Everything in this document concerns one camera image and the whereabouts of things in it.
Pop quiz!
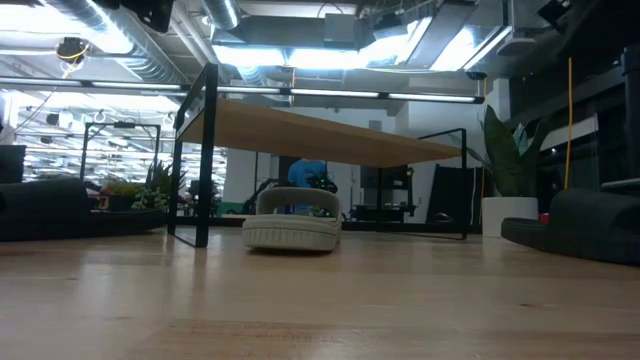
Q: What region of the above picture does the wooden shelf black metal frame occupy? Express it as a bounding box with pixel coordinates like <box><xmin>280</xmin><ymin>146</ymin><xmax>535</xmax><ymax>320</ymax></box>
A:
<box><xmin>167</xmin><ymin>62</ymin><xmax>469</xmax><ymax>249</ymax></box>

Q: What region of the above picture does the black ceiling-mounted device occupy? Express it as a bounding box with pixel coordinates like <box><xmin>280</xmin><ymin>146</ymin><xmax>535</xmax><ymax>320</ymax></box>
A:
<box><xmin>55</xmin><ymin>37</ymin><xmax>91</xmax><ymax>65</ymax></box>

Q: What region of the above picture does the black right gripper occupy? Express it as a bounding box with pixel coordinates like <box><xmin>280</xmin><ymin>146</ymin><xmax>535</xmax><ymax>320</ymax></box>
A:
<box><xmin>538</xmin><ymin>0</ymin><xmax>574</xmax><ymax>29</ymax></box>

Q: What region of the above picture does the black background monitor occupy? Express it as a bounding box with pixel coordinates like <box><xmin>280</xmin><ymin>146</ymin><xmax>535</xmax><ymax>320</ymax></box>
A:
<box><xmin>0</xmin><ymin>144</ymin><xmax>27</xmax><ymax>184</ymax></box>

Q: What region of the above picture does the long linear light fixture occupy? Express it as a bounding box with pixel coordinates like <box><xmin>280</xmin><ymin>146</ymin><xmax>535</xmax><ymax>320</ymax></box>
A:
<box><xmin>0</xmin><ymin>76</ymin><xmax>486</xmax><ymax>105</ymax></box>

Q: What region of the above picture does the black aluminium table frame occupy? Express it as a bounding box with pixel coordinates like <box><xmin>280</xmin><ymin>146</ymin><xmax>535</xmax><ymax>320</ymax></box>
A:
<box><xmin>164</xmin><ymin>214</ymin><xmax>481</xmax><ymax>234</ymax></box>

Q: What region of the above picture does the black background cart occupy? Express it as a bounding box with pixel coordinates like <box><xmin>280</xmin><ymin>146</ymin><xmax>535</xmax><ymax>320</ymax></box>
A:
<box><xmin>349</xmin><ymin>166</ymin><xmax>416</xmax><ymax>224</ymax></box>

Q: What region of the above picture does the grey slide sandal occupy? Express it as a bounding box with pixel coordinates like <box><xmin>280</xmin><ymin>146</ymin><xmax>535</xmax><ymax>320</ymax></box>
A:
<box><xmin>242</xmin><ymin>186</ymin><xmax>343</xmax><ymax>252</ymax></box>

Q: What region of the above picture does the black background panel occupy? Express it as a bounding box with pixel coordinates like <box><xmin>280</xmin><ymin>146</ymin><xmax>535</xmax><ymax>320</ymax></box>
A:
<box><xmin>427</xmin><ymin>163</ymin><xmax>484</xmax><ymax>225</ymax></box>

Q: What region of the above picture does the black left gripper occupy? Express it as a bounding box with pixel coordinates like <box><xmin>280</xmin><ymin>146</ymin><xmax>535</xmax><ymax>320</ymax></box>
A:
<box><xmin>122</xmin><ymin>0</ymin><xmax>176</xmax><ymax>34</ymax></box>

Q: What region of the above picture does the green leafy plant white pot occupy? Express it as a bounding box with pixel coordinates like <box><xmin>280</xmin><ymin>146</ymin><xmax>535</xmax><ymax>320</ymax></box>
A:
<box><xmin>452</xmin><ymin>104</ymin><xmax>551</xmax><ymax>239</ymax></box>

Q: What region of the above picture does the black background metal frame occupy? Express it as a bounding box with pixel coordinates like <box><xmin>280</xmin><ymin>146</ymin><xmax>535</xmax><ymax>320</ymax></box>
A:
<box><xmin>79</xmin><ymin>121</ymin><xmax>162</xmax><ymax>184</ymax></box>

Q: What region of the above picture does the silver round air duct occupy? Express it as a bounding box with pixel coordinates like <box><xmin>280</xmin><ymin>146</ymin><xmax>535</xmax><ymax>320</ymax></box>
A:
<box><xmin>47</xmin><ymin>0</ymin><xmax>194</xmax><ymax>86</ymax></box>

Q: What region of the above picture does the person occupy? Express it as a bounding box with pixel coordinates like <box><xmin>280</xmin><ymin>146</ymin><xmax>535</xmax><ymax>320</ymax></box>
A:
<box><xmin>287</xmin><ymin>158</ymin><xmax>329</xmax><ymax>216</ymax></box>

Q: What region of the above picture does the trailing succulent in dark pot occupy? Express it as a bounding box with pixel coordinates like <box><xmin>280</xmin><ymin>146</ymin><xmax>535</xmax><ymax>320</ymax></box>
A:
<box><xmin>99</xmin><ymin>160</ymin><xmax>187</xmax><ymax>212</ymax></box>

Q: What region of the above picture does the black slide sandal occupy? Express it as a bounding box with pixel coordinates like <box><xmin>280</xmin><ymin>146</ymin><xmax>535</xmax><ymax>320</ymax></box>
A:
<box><xmin>0</xmin><ymin>178</ymin><xmax>166</xmax><ymax>242</ymax></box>
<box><xmin>501</xmin><ymin>188</ymin><xmax>640</xmax><ymax>266</ymax></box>

